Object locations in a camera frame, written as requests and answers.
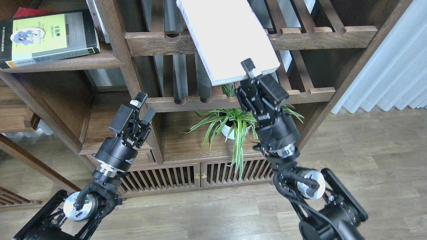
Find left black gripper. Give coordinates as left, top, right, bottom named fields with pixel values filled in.
left=94, top=92, right=156, bottom=176

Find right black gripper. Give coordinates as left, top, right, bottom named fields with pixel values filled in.
left=235, top=59, right=300, bottom=154

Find white and lilac book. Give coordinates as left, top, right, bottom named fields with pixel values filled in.
left=176, top=0, right=280, bottom=86

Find black and green book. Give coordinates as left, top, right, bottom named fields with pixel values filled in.
left=0, top=9, right=100, bottom=69

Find red paperback book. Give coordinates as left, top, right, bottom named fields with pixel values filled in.
left=13, top=7, right=55, bottom=18

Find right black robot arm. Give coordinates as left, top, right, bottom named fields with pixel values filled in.
left=235, top=59, right=369, bottom=240

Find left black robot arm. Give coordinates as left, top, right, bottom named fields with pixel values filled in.
left=13, top=92, right=156, bottom=240

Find green spider plant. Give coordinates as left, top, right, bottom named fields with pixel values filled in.
left=182, top=82, right=305, bottom=180

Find white plant pot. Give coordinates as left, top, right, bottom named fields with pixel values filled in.
left=221, top=121, right=244, bottom=140

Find dark wooden bookshelf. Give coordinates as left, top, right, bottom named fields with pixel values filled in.
left=0, top=0, right=414, bottom=200

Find upright white book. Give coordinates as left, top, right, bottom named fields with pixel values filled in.
left=86, top=0, right=110, bottom=44

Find white curtain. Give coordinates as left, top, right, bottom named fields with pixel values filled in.
left=331, top=0, right=427, bottom=114

